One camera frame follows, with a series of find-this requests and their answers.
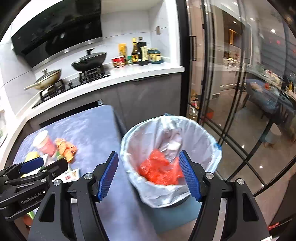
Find red plastic bag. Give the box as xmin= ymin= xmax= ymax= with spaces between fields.
xmin=138 ymin=149 xmax=184 ymax=186

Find blue grey table cloth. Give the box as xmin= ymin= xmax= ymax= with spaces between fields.
xmin=12 ymin=104 xmax=163 ymax=241

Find black framed glass door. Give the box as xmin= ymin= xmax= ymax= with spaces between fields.
xmin=177 ymin=1 xmax=295 ymax=196

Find small green lidded jar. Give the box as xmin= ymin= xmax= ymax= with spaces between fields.
xmin=127 ymin=56 xmax=133 ymax=65

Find soy sauce bottle yellow cap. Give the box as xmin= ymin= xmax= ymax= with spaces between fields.
xmin=131 ymin=38 xmax=138 ymax=64

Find white paper scraps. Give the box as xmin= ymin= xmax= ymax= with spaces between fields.
xmin=54 ymin=168 xmax=80 ymax=183

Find yellow packet on counter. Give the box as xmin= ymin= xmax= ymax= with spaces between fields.
xmin=118 ymin=43 xmax=127 ymax=58

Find black gas stove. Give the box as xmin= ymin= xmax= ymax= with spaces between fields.
xmin=33 ymin=66 xmax=110 ymax=108

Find yellow item on table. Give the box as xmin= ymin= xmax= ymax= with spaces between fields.
xmin=25 ymin=152 xmax=40 ymax=162

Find black wok with lid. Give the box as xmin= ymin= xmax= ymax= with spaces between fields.
xmin=71 ymin=48 xmax=107 ymax=72

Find large dark sauce bottle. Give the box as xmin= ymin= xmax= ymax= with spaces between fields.
xmin=137 ymin=42 xmax=149 ymax=66

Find orange snack wrapper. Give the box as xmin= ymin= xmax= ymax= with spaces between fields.
xmin=55 ymin=138 xmax=77 ymax=163

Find grey kitchen cabinet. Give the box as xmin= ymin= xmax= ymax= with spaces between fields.
xmin=29 ymin=73 xmax=181 ymax=131

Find red noodle bowl on counter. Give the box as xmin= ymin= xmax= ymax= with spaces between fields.
xmin=112 ymin=56 xmax=125 ymax=68

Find black range hood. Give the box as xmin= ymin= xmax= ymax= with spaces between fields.
xmin=11 ymin=1 xmax=102 ymax=67

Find teal spice jar set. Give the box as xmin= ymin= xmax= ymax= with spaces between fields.
xmin=147 ymin=48 xmax=164 ymax=64

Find white lined trash bin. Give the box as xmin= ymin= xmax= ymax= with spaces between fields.
xmin=120 ymin=113 xmax=223 ymax=208

